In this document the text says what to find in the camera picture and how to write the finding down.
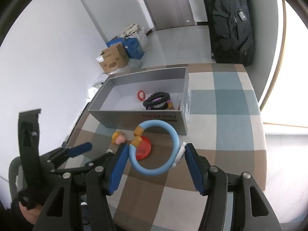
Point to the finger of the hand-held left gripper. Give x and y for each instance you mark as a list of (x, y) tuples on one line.
[(79, 149), (96, 162)]

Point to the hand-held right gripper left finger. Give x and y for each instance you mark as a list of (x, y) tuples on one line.
[(118, 168)]

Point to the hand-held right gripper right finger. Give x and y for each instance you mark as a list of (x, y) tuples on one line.
[(195, 168)]

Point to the pink and yellow toy clip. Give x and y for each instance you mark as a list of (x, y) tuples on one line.
[(119, 138)]

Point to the grey cardboard box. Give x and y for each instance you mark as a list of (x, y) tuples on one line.
[(115, 118)]

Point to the red flower hair clip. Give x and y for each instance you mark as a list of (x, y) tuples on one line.
[(141, 95)]

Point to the person's left hand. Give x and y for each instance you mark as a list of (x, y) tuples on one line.
[(31, 214)]

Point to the round red and white case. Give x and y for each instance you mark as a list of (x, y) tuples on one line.
[(143, 149)]

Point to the checkered table cloth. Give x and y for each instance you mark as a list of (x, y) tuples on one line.
[(226, 115)]

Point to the white crumpled plastic bag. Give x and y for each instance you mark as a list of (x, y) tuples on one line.
[(96, 84)]

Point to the brown cardboard box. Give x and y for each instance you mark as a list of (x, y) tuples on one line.
[(114, 59)]

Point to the blue carton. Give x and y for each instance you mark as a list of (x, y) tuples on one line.
[(133, 47), (113, 42)]

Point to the white sack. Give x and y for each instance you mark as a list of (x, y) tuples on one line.
[(144, 41)]

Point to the black backpack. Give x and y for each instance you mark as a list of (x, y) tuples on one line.
[(231, 21)]

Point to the grey door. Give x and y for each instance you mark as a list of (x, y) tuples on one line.
[(168, 2)]

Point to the bright window with gold frame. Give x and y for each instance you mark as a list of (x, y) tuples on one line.
[(288, 65)]

